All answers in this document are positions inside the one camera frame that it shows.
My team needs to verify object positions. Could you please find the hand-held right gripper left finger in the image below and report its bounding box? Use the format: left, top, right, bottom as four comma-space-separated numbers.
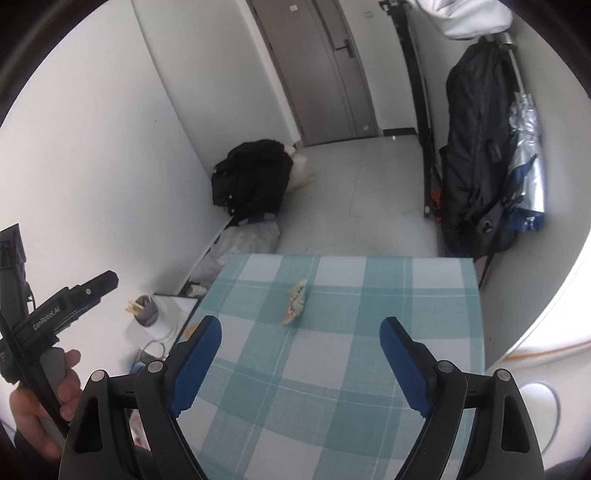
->
59, 315, 223, 480

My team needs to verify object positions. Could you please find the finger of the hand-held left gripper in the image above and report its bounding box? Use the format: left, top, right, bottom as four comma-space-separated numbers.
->
59, 296, 101, 328
68, 271, 118, 306

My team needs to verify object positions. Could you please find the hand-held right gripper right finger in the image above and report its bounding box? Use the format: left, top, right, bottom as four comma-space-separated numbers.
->
379, 316, 546, 480

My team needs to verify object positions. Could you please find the red checkered paper wrapper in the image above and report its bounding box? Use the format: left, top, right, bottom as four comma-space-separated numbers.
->
281, 278, 309, 328

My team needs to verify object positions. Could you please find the person's left hand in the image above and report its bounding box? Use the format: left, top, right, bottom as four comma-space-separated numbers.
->
9, 349, 82, 460

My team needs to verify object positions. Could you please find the white side cabinet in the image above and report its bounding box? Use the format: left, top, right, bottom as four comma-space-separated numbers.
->
127, 293, 201, 365

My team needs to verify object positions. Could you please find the grey white utensil holder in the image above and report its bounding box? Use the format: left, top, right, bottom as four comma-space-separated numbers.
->
139, 295, 178, 340

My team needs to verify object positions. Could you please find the blue checked tablecloth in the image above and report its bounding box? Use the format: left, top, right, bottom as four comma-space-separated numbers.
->
131, 253, 485, 480

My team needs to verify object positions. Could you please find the grey plastic parcel bag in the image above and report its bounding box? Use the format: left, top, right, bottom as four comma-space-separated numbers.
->
191, 223, 281, 284

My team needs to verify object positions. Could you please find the black jacket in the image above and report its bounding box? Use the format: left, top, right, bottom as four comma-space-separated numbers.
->
211, 140, 295, 227

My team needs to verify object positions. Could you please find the black backpack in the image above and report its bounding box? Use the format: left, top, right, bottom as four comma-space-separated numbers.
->
436, 39, 522, 259

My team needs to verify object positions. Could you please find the silver folded umbrella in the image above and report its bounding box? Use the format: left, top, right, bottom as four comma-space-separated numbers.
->
503, 92, 546, 232

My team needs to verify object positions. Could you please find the black framed glass door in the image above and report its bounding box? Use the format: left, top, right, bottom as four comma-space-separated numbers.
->
379, 0, 444, 217

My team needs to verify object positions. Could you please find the grey door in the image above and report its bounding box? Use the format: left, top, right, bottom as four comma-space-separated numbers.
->
247, 0, 379, 147

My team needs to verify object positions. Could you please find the metal coat rack pole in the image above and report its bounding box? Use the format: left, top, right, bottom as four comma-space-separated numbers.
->
480, 32, 532, 107

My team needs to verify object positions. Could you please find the white hanging bag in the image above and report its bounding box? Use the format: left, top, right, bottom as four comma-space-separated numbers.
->
411, 0, 513, 40

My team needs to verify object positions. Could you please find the black cable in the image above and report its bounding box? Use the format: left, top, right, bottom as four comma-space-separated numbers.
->
139, 340, 169, 365

